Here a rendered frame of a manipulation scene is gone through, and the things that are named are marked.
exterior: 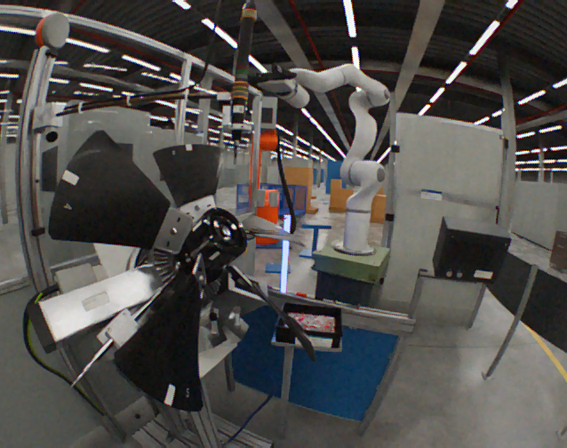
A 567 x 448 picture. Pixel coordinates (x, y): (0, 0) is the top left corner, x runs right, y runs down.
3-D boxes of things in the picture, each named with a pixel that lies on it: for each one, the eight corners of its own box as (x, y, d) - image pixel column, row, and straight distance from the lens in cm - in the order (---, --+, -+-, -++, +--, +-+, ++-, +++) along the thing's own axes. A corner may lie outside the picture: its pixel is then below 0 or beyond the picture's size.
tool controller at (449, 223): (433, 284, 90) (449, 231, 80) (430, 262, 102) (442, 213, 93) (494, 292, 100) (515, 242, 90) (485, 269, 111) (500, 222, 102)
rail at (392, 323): (217, 289, 124) (216, 275, 120) (221, 286, 126) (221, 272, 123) (410, 337, 103) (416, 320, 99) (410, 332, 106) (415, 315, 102)
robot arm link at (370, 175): (357, 209, 127) (360, 162, 126) (387, 214, 115) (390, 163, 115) (340, 209, 118) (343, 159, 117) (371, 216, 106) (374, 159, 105)
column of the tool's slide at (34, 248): (115, 441, 165) (34, 50, 105) (117, 431, 168) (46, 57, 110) (123, 444, 162) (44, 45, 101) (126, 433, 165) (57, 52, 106)
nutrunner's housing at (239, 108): (227, 139, 60) (245, -7, 80) (228, 141, 64) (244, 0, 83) (244, 140, 60) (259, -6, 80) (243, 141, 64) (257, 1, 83)
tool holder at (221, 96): (213, 128, 59) (217, 89, 61) (216, 132, 66) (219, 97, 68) (251, 129, 59) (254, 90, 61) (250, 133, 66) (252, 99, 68)
